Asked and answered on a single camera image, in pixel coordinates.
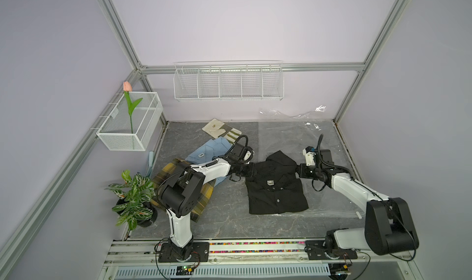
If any clear plastic vacuum bag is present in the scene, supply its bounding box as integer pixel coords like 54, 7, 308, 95
250, 109, 365, 220

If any black shirt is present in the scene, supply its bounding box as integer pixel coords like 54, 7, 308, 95
245, 151, 309, 215

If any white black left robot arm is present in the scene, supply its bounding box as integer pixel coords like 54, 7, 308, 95
157, 143, 254, 262

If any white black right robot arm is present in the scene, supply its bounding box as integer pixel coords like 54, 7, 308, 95
298, 146, 419, 258

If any light blue folded shirt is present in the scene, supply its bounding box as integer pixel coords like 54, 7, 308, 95
185, 137, 232, 164

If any yellow plaid shirt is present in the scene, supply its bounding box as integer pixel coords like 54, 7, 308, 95
151, 158, 216, 222

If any cream green work glove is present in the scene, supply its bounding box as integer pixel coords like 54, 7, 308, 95
202, 118, 242, 144

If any green potted plant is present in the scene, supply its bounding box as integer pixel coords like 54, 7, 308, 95
106, 170, 157, 231

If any pink artificial tulip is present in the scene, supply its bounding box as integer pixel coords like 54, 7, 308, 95
123, 81, 143, 134

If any white wire wall shelf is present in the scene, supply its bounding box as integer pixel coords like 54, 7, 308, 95
173, 61, 285, 101

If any white wire side basket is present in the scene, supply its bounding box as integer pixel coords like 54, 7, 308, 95
95, 92, 163, 152

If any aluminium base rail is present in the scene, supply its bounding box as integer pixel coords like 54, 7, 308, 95
102, 238, 419, 268

